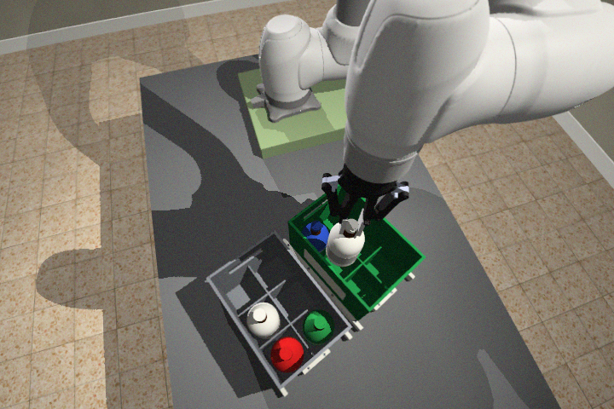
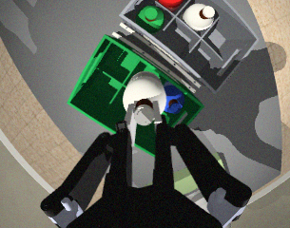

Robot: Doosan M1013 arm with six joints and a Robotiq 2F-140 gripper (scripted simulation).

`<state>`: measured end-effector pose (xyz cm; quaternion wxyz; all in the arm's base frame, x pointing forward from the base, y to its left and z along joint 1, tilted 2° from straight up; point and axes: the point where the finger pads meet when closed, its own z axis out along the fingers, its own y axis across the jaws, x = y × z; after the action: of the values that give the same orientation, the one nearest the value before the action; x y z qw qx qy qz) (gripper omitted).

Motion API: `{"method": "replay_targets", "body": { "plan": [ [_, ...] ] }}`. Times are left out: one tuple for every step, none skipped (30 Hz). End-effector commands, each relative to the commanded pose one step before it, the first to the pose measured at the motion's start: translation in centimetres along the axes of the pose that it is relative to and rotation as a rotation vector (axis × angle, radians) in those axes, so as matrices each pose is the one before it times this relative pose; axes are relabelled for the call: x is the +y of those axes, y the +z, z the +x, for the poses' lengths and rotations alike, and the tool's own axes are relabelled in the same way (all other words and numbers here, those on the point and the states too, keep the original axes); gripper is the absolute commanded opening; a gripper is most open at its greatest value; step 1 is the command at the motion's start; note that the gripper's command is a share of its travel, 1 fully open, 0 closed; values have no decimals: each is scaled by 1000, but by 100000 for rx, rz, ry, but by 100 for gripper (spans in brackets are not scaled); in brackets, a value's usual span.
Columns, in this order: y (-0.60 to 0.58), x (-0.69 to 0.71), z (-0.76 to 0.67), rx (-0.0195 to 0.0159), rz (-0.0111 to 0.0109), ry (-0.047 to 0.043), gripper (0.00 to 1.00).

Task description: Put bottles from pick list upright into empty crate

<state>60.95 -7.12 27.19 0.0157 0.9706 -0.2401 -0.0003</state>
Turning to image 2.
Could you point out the green crate with dividers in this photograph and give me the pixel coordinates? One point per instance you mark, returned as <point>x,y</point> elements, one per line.
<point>99,82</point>

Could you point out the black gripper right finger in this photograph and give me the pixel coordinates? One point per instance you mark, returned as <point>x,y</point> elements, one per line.
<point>225,195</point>

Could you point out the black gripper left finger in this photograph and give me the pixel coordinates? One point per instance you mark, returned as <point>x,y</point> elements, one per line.
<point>72,198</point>

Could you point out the white bottle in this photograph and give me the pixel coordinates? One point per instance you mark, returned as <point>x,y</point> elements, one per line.
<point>143,88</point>
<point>198,16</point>

